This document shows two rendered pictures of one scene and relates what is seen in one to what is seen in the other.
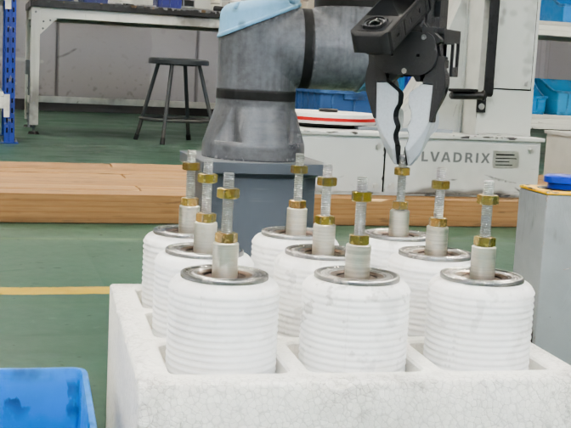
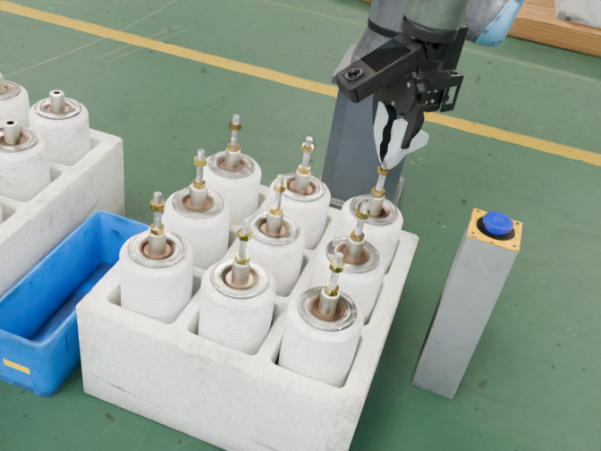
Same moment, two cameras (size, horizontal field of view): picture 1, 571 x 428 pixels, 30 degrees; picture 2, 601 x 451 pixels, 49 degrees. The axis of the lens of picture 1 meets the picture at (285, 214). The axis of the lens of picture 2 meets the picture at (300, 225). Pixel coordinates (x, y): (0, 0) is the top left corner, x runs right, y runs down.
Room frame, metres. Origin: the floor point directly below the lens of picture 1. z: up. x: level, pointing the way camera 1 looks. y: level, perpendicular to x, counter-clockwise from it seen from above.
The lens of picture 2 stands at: (0.40, -0.40, 0.82)
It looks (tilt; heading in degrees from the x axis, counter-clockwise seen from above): 37 degrees down; 26
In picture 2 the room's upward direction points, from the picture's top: 10 degrees clockwise
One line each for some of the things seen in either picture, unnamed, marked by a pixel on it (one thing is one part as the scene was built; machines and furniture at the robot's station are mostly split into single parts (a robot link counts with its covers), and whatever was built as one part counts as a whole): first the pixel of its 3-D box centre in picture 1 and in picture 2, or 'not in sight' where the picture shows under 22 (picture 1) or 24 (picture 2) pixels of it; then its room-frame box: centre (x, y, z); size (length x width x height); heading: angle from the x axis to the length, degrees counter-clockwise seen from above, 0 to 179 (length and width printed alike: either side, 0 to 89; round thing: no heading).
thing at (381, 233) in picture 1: (398, 235); (373, 210); (1.18, -0.13, 0.25); 0.08 x 0.08 x 0.01
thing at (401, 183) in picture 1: (401, 189); (381, 182); (1.18, -0.13, 0.30); 0.01 x 0.01 x 0.08
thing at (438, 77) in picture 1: (426, 81); (408, 116); (1.17, -0.15, 0.42); 0.05 x 0.02 x 0.09; 63
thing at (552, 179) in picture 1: (562, 183); (496, 225); (1.18, -0.30, 0.32); 0.04 x 0.04 x 0.02
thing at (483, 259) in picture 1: (483, 263); (328, 301); (0.95, -0.18, 0.26); 0.02 x 0.02 x 0.03
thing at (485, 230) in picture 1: (486, 222); (334, 278); (0.95, -0.18, 0.30); 0.01 x 0.01 x 0.08
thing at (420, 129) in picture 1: (426, 123); (410, 142); (1.19, -0.15, 0.38); 0.06 x 0.03 x 0.09; 153
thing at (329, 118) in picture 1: (327, 117); not in sight; (3.34, -0.12, 0.29); 0.30 x 0.30 x 0.06
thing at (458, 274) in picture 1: (482, 278); (326, 309); (0.95, -0.18, 0.25); 0.08 x 0.08 x 0.01
